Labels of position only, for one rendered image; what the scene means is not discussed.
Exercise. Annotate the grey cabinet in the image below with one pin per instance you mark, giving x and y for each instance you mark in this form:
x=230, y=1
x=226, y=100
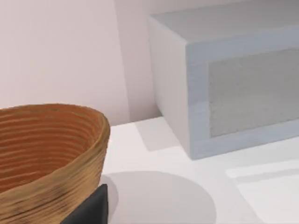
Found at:
x=196, y=77

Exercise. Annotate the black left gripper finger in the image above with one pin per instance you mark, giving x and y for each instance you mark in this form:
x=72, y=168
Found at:
x=97, y=207

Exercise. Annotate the woven brown basket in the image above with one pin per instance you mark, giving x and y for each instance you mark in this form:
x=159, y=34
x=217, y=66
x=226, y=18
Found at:
x=46, y=149

